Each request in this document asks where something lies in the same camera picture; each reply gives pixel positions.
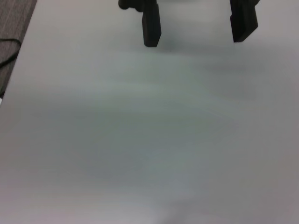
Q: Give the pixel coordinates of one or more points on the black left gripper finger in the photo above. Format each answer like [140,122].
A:
[151,25]
[243,23]

